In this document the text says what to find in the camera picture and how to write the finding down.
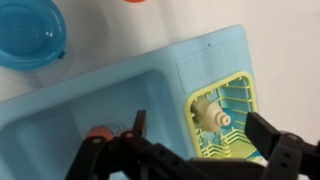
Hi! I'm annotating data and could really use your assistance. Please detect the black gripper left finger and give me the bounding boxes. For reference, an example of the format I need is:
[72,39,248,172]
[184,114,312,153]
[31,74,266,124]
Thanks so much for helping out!
[64,109,214,180]

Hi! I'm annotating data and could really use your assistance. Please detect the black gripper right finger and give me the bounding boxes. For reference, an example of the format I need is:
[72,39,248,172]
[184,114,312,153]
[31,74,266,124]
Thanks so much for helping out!
[244,111,320,180]

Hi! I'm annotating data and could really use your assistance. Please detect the light blue toy sink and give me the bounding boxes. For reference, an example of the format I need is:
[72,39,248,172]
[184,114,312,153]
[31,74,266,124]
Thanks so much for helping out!
[0,23,260,180]

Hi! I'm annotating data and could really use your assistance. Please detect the yellow-green dish rack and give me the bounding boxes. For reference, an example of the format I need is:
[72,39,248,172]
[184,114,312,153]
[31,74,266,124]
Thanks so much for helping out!
[182,70,260,162]

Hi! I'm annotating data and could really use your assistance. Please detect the blue plastic bowl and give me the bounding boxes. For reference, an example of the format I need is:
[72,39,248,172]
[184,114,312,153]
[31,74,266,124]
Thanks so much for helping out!
[0,0,68,72]

